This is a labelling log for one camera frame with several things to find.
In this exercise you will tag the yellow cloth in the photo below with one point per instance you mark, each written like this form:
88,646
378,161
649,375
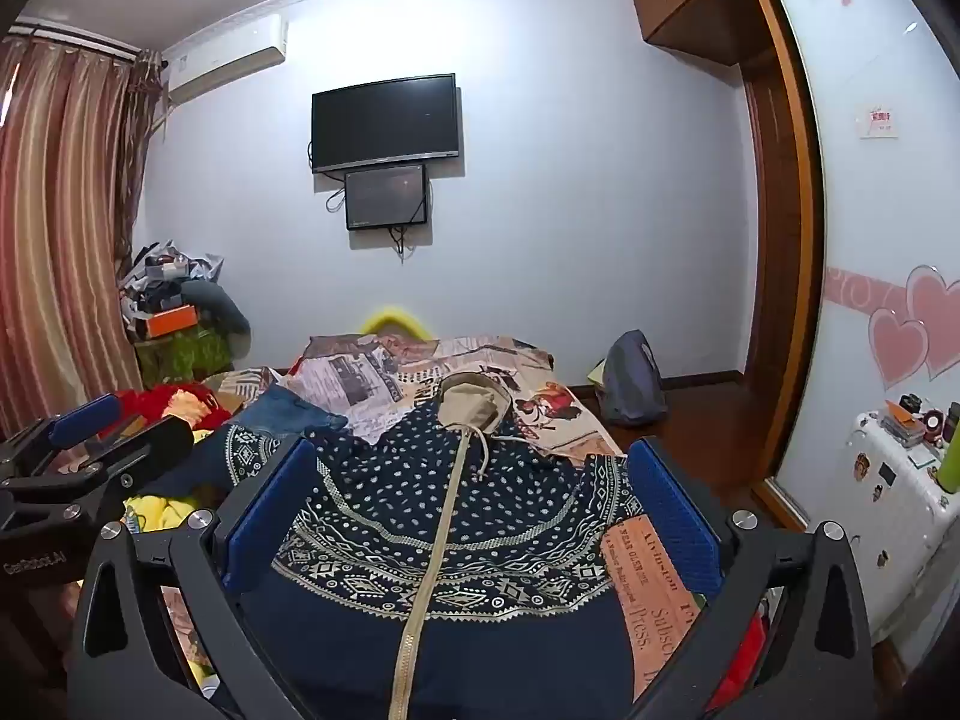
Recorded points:
161,511

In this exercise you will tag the red object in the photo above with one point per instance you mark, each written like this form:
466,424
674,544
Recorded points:
742,652

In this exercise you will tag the orange lidded box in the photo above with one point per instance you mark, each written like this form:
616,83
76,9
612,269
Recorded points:
902,420

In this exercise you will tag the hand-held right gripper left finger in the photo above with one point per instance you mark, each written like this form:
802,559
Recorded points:
268,519

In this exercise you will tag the yellow plastic object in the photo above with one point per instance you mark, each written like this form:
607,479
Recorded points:
390,317

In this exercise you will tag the large black wall television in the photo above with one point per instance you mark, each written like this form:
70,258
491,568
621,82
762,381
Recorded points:
384,124

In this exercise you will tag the pile of clutter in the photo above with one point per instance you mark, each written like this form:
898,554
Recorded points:
161,277

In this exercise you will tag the small black wall monitor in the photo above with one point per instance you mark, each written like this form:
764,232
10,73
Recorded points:
386,197

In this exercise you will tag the striped curtain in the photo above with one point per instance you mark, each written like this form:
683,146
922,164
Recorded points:
52,240

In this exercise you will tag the white paper note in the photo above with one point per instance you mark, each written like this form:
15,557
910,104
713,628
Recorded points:
877,122

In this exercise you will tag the dark grey cushion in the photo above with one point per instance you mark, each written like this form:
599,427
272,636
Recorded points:
225,311

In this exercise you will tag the white suitcase with stickers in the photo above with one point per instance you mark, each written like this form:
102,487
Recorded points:
892,532

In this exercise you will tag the white air conditioner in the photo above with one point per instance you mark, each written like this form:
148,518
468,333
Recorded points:
225,60

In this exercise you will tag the frosted sliding door with hearts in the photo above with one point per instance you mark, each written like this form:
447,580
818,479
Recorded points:
885,240

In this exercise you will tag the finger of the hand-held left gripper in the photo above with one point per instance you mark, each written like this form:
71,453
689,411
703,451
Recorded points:
142,444
86,420

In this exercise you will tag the green bottle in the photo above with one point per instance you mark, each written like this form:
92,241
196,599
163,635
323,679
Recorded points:
949,461

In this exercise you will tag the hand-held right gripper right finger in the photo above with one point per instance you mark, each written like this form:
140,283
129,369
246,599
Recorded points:
676,517

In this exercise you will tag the green patterned box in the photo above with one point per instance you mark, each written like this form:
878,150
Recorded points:
184,356

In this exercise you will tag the grey backpack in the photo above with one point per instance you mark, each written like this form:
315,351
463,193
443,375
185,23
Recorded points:
634,382

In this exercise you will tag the printed blanket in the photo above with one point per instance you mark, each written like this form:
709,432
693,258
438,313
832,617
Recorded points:
360,382

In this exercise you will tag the red plush toy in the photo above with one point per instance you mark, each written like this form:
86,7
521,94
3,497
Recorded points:
169,405

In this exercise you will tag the wooden overhead cabinet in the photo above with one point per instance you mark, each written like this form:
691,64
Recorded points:
690,0

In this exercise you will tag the blue denim jeans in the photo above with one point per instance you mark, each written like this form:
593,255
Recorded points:
289,409

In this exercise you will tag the navy patterned hooded jacket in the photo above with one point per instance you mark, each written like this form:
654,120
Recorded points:
465,510

